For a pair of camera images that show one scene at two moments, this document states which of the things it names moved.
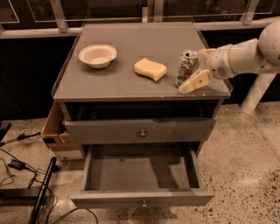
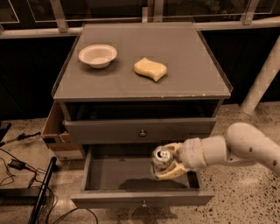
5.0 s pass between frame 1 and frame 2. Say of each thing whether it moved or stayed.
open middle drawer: stayed
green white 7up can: moved
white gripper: moved
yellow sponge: stayed
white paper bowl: stayed
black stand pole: stayed
